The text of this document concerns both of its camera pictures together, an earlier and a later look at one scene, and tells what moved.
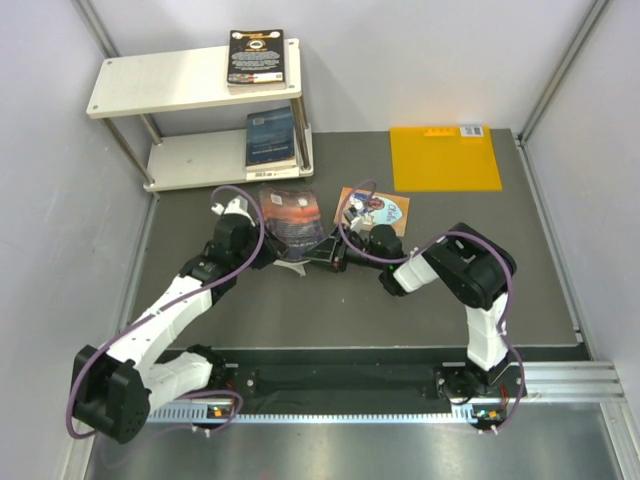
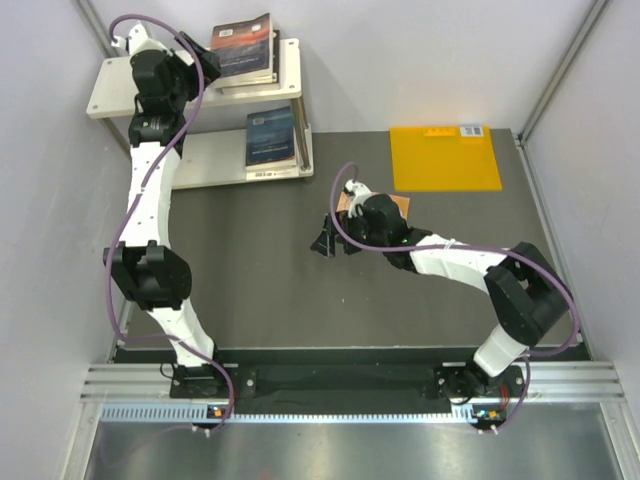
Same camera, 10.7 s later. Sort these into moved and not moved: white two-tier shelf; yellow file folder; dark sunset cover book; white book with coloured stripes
Moved: dark sunset cover book
Not moved: white two-tier shelf; yellow file folder; white book with coloured stripes
